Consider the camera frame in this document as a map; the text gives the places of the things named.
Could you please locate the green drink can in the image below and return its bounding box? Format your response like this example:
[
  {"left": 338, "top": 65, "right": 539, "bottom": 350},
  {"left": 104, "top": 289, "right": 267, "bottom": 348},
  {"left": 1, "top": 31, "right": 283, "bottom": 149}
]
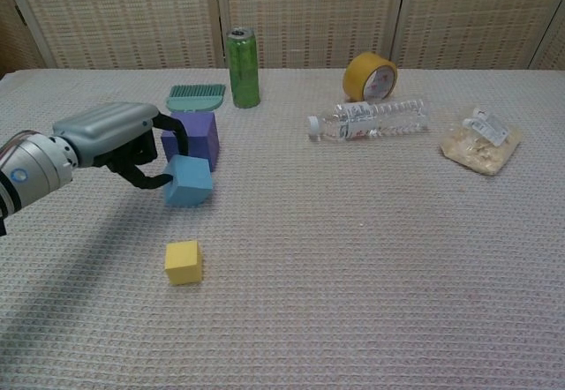
[{"left": 226, "top": 26, "right": 261, "bottom": 110}]

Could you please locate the teal hand brush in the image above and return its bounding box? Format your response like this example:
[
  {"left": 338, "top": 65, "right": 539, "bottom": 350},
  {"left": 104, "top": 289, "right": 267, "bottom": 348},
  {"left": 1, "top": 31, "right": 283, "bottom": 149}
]
[{"left": 166, "top": 83, "right": 227, "bottom": 113}]

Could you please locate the clear bag of snacks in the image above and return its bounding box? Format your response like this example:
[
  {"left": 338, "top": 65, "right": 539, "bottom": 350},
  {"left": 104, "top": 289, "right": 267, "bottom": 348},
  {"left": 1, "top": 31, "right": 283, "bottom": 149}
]
[{"left": 439, "top": 106, "right": 523, "bottom": 176}]

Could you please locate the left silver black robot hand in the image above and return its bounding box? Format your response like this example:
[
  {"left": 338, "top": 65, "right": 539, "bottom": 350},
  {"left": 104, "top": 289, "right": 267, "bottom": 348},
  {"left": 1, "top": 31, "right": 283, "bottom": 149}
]
[{"left": 51, "top": 101, "right": 192, "bottom": 191}]

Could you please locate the white waffle-weave tablecloth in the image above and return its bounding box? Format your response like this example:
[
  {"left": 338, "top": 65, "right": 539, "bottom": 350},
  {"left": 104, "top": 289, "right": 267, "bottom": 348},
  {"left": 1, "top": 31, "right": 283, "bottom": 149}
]
[{"left": 0, "top": 68, "right": 565, "bottom": 390}]

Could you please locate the yellow packing tape roll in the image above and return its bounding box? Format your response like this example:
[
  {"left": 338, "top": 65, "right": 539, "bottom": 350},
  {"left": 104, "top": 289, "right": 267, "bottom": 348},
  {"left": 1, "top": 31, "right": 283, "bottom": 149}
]
[{"left": 343, "top": 51, "right": 398, "bottom": 102}]

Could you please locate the beige woven folding screen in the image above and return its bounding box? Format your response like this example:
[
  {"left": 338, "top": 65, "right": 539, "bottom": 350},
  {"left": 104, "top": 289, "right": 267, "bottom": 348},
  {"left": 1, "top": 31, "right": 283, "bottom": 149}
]
[{"left": 0, "top": 0, "right": 565, "bottom": 71}]

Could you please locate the small yellow foam cube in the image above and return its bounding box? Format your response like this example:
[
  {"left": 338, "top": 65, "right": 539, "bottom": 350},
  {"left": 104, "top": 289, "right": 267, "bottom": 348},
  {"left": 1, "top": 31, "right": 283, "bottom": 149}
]
[{"left": 164, "top": 239, "right": 203, "bottom": 286}]

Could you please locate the clear plastic water bottle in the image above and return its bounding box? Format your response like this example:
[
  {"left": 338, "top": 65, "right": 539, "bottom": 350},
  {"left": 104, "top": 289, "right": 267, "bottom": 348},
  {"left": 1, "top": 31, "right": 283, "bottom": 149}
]
[{"left": 307, "top": 96, "right": 430, "bottom": 143}]

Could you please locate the large purple foam cube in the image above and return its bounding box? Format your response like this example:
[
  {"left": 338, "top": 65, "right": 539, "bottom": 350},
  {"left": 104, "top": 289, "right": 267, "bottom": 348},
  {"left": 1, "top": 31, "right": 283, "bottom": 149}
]
[{"left": 161, "top": 111, "right": 221, "bottom": 173}]

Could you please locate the medium blue foam cube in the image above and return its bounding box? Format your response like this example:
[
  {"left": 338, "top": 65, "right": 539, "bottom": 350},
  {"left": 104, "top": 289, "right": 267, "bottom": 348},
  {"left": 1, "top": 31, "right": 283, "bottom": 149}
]
[{"left": 163, "top": 154, "right": 214, "bottom": 208}]

